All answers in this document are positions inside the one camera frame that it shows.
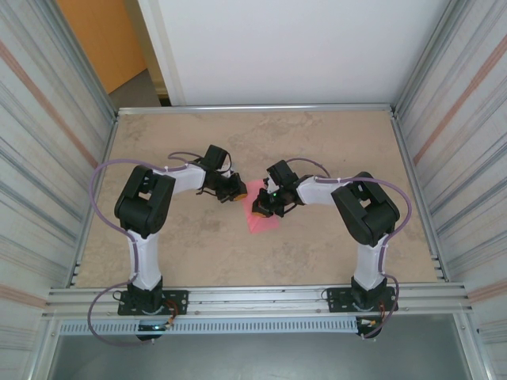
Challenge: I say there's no aluminium table side rail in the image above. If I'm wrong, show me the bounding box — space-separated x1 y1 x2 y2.
67 112 122 288
390 112 447 283

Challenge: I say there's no translucent corrugated side panel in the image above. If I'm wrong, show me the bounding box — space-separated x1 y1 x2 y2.
395 0 507 380
0 0 118 380

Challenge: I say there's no aluminium table end rail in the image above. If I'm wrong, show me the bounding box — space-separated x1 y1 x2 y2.
116 103 398 118

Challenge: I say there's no pink paper sheet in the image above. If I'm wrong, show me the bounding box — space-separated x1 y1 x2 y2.
242 178 280 235

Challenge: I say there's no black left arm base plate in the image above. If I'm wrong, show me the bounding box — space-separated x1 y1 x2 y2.
117 290 189 317

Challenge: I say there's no grey slotted cable duct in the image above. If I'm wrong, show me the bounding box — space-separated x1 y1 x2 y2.
59 318 360 336

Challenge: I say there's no white door frame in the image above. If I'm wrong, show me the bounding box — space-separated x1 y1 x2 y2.
136 0 187 107

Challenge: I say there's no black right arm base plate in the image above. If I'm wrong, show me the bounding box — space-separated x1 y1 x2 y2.
325 285 398 314

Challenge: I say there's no orange wooden door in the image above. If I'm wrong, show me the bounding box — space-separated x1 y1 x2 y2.
55 0 151 96

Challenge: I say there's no red orange wire bundle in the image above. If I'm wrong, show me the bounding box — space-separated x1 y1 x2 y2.
160 300 179 330
356 302 391 329

